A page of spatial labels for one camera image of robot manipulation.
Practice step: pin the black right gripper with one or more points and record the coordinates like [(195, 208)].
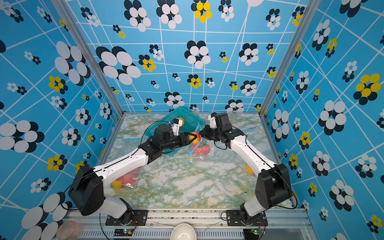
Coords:
[(207, 129)]

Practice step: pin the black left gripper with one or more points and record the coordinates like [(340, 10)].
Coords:
[(188, 140)]

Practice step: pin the yellow red peach top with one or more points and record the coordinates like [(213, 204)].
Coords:
[(181, 121)]

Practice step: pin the orange red peach leaf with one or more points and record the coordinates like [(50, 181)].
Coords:
[(196, 137)]

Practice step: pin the yellow round peach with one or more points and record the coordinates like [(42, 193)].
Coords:
[(249, 170)]

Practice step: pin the clear zip bag blue zipper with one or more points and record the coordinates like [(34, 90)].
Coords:
[(120, 148)]

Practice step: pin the yellow orange peach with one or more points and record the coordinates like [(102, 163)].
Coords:
[(117, 183)]

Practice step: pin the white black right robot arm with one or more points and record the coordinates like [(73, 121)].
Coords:
[(273, 181)]

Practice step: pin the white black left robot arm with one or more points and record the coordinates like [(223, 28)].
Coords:
[(87, 190)]

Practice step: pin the white bowl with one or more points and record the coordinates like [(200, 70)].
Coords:
[(183, 232)]

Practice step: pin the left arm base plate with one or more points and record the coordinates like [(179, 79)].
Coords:
[(132, 218)]

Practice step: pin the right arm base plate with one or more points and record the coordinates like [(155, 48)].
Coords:
[(239, 218)]

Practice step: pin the aluminium front rail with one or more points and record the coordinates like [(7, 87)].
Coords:
[(209, 224)]

